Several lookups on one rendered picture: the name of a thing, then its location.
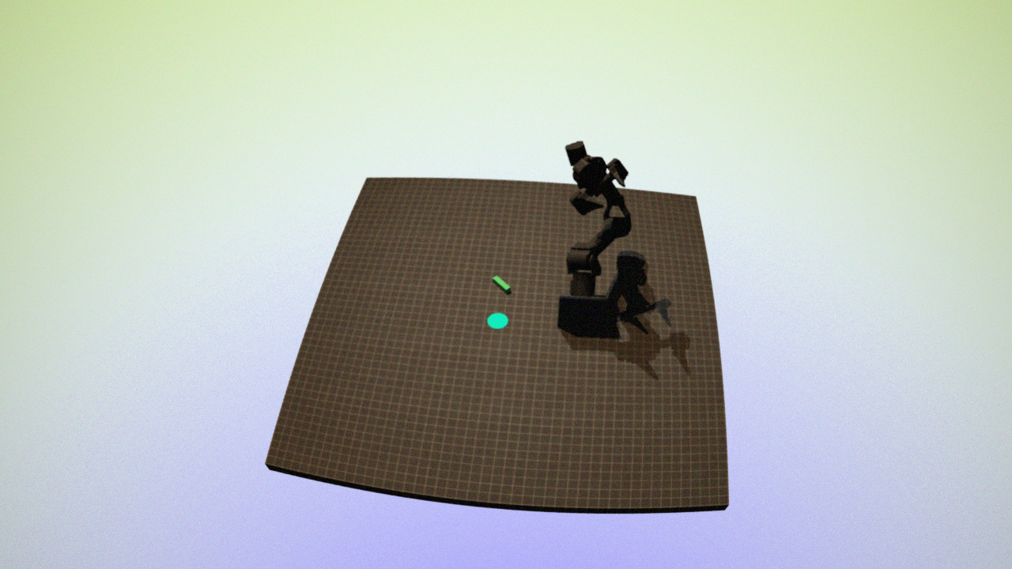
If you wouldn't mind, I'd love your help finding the cyan circle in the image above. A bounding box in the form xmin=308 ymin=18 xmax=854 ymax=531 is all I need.
xmin=488 ymin=313 xmax=508 ymax=329

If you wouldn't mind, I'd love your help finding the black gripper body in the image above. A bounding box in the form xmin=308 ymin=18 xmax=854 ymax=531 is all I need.
xmin=570 ymin=158 xmax=628 ymax=215

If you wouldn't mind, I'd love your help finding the dark green rectangular post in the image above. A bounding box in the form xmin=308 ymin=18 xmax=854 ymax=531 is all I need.
xmin=493 ymin=276 xmax=511 ymax=293

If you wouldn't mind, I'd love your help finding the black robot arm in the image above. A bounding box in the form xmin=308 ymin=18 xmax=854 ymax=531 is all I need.
xmin=565 ymin=141 xmax=631 ymax=297

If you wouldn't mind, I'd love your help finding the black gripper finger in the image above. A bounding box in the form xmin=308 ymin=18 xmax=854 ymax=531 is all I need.
xmin=577 ymin=192 xmax=604 ymax=213
xmin=608 ymin=164 xmax=626 ymax=187

